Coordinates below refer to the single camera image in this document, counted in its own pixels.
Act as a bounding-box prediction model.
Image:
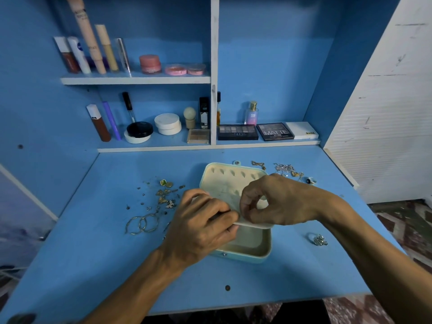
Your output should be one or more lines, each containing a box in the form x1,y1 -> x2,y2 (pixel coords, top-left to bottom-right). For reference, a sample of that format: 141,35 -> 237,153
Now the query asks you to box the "beige makeup sponge applicator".
183,107 -> 197,130

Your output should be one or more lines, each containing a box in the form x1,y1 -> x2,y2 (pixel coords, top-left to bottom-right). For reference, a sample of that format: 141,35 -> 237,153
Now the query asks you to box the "person's right forearm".
315,194 -> 432,324

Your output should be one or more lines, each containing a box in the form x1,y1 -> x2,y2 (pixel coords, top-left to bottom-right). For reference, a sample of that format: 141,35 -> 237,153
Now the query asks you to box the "person's right hand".
240,173 -> 326,226

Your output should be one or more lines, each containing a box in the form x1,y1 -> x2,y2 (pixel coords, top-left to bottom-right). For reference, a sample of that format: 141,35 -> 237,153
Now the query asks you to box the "pink cream jar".
139,54 -> 162,75

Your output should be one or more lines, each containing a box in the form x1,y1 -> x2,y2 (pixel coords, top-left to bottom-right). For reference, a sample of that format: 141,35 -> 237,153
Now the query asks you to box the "person's left hand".
158,189 -> 239,268

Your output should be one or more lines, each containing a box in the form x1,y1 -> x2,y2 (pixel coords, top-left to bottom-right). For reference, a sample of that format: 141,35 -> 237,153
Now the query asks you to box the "beige powder palette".
187,129 -> 210,145

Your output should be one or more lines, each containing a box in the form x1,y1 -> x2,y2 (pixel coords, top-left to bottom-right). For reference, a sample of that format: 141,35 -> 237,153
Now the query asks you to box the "black matte eyeshadow palette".
256,123 -> 295,142

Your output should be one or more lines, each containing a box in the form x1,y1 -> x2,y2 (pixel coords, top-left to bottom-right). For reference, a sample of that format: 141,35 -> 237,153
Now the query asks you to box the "black-lidded white powder compact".
124,121 -> 154,144

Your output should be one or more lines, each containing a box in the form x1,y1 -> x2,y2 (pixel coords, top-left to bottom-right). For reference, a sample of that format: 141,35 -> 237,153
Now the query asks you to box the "silver mascara tube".
114,38 -> 132,75

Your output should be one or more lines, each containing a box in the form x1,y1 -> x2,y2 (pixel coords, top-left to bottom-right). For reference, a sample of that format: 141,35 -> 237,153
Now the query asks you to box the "purple eyeliner pen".
101,101 -> 122,141

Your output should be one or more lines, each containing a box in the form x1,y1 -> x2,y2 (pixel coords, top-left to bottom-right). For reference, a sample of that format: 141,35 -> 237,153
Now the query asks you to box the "white cream tube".
67,36 -> 92,75

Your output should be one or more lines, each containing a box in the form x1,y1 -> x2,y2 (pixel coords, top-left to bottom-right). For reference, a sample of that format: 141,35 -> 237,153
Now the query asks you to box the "tall beige cosmetic tube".
65,0 -> 107,75

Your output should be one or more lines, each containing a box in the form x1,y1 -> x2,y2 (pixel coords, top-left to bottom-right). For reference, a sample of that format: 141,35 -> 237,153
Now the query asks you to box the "pink perfume bottle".
244,101 -> 259,126

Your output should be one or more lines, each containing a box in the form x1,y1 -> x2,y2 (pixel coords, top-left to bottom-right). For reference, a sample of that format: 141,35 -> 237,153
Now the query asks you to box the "black cosmetic box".
199,97 -> 211,130

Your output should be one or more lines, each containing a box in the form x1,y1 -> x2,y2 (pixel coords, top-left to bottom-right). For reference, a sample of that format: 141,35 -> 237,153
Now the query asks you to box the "white slatted panel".
323,0 -> 432,205

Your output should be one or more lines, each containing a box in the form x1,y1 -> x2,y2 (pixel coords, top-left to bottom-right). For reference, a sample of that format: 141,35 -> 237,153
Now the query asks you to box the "clear lip gloss black cap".
122,92 -> 136,124

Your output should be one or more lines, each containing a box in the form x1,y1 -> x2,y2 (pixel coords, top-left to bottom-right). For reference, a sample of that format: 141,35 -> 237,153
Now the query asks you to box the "blue white-edged shelf unit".
44,0 -> 403,153

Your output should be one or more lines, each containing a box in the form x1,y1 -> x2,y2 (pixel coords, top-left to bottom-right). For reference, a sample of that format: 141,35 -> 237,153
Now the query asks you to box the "ornate silver ring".
306,232 -> 329,247

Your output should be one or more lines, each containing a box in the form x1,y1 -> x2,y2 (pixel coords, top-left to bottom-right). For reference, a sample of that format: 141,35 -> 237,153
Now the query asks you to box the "tangled silver chain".
274,163 -> 304,180

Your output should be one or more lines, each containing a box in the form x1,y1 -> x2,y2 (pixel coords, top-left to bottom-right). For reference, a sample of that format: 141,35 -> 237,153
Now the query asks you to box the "mint green jewellery box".
199,160 -> 273,264

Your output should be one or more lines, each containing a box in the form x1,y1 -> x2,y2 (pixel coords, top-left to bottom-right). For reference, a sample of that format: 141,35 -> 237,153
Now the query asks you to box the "person's left forearm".
80,248 -> 189,324

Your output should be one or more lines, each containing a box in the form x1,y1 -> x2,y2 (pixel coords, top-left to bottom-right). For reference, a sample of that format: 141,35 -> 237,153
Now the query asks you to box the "pile of small gold earrings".
126,179 -> 186,216

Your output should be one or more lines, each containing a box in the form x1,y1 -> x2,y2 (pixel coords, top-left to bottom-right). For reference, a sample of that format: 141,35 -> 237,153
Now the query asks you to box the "brown lip gloss white cap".
54,36 -> 81,74

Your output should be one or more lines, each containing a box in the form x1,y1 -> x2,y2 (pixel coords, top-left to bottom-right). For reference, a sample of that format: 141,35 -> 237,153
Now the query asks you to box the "white round powder box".
154,113 -> 182,136

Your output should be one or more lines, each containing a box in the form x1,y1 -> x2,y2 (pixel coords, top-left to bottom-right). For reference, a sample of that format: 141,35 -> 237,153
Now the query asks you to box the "beige concealer tube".
95,24 -> 119,73

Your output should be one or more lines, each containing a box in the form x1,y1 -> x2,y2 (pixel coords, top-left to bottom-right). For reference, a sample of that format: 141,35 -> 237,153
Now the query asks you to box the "brown foundation tube white cap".
86,104 -> 112,143

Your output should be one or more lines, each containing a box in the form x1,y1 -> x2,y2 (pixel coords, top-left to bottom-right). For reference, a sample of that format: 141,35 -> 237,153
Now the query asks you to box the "white flat box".
286,121 -> 319,140

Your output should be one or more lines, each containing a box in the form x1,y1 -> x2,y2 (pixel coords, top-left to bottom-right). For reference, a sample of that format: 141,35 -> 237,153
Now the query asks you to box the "silver hoop earring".
125,216 -> 146,236
140,212 -> 160,233

